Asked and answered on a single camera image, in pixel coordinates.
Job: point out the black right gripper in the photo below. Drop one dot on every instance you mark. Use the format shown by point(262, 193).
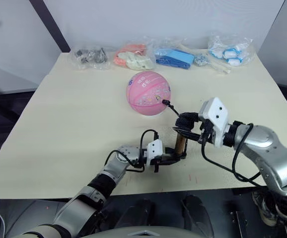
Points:
point(206, 131)

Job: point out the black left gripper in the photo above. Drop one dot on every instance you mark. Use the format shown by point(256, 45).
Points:
point(162, 158)

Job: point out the gold hand pump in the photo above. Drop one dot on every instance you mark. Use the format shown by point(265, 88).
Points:
point(180, 145)

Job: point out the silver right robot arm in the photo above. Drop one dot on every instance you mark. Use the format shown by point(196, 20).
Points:
point(265, 141)

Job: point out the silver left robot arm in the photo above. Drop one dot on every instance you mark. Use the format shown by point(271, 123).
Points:
point(123, 158)

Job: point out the bag of cream sticks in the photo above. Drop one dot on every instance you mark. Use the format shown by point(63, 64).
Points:
point(220, 68)

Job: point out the bag of silver metal bits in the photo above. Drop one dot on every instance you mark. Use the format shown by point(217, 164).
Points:
point(201, 60)

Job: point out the bag of blue white items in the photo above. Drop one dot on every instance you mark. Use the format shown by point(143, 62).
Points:
point(230, 53)

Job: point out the grey robot torso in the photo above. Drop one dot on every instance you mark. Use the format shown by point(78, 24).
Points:
point(143, 234)

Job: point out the bag of orange cream items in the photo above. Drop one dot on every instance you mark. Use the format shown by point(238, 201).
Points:
point(133, 60)

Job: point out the bag of dark metal parts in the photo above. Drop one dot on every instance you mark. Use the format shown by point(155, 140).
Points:
point(90, 57)

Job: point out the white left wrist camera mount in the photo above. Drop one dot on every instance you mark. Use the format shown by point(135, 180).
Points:
point(154, 148)

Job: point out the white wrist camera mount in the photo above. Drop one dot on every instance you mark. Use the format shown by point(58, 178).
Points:
point(218, 116)
point(154, 148)

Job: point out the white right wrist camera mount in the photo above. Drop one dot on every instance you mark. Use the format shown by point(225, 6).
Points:
point(218, 116)

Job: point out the dark diagonal wall beam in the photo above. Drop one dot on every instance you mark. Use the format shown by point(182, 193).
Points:
point(50, 27)

